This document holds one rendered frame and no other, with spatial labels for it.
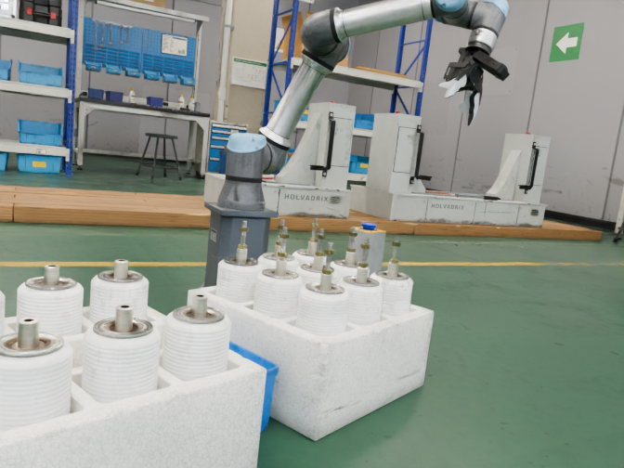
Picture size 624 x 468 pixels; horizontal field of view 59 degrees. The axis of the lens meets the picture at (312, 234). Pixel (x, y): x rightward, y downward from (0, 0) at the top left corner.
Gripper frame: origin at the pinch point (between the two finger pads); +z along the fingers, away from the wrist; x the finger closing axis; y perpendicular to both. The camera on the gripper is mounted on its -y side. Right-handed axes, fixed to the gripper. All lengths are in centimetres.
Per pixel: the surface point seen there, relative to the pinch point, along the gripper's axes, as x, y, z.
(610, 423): -18, -54, 62
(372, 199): -176, 166, -23
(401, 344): 18, -21, 64
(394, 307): 19, -17, 57
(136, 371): 78, -24, 80
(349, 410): 30, -23, 79
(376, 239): 7.1, 4.3, 41.4
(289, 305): 41, -8, 66
